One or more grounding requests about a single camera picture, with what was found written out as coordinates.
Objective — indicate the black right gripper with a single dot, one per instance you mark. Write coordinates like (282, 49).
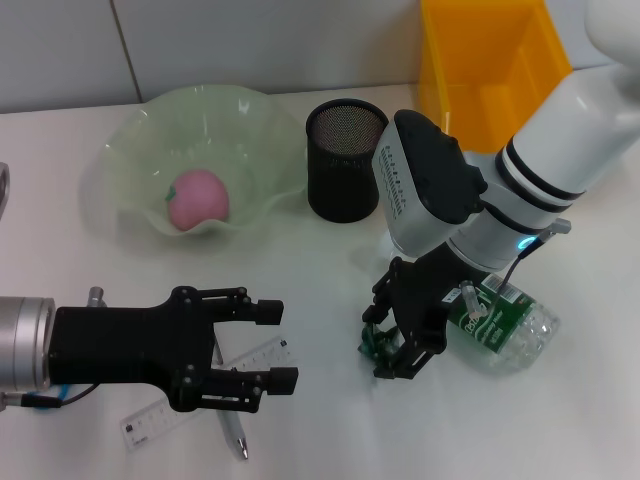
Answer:
(425, 295)

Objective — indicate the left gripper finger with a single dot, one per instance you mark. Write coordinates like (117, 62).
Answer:
(282, 380)

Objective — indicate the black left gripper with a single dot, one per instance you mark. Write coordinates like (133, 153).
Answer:
(125, 345)

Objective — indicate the clear water bottle green label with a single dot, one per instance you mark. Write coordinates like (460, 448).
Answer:
(515, 330)

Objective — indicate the pink toy peach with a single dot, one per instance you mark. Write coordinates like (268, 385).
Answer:
(200, 200)

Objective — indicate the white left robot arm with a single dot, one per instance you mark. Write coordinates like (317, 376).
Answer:
(25, 345)

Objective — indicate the transparent plastic ruler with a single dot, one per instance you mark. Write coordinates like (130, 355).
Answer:
(260, 357)

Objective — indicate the silver ballpoint pen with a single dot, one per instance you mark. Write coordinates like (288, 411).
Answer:
(235, 432)

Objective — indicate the black mesh pen holder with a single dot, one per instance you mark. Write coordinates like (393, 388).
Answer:
(340, 190)

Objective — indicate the green glass fruit bowl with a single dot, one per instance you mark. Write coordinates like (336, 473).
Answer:
(150, 150)

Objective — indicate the yellow plastic bin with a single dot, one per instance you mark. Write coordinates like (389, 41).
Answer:
(480, 50)

